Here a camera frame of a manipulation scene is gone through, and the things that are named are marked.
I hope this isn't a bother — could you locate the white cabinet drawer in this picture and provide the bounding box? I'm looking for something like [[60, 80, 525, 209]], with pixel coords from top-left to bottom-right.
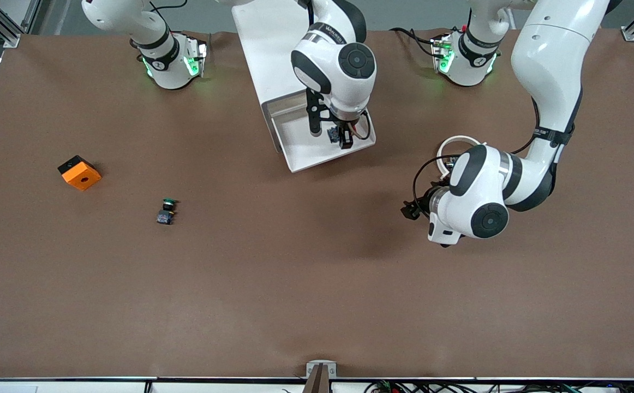
[[262, 98, 376, 174]]

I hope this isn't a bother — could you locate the white drawer cabinet housing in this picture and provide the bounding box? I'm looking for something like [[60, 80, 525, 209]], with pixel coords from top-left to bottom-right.
[[232, 4, 318, 110]]

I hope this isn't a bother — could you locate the green push button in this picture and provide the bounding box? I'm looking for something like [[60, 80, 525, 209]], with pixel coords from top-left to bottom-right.
[[156, 199, 180, 225]]

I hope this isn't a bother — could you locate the white curved pipe clamp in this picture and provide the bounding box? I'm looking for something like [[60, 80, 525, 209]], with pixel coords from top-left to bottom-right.
[[437, 134, 484, 176]]

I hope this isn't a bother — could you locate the brown table cover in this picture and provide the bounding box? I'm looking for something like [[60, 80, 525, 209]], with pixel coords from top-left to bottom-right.
[[0, 28, 634, 380]]

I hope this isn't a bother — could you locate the orange and black box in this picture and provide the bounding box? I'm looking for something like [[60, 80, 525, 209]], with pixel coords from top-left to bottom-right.
[[57, 155, 102, 192]]

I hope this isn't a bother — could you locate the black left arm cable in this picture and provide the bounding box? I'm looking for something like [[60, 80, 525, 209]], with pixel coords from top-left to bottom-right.
[[412, 98, 541, 215]]

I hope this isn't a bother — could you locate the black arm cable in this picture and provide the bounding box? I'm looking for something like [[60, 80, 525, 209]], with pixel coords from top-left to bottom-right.
[[350, 111, 373, 141], [412, 98, 541, 215]]

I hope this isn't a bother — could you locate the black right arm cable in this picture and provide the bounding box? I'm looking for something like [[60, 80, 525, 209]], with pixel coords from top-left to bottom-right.
[[350, 111, 373, 141]]

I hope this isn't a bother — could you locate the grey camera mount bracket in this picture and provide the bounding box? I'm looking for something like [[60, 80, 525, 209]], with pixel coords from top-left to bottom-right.
[[305, 360, 338, 393]]

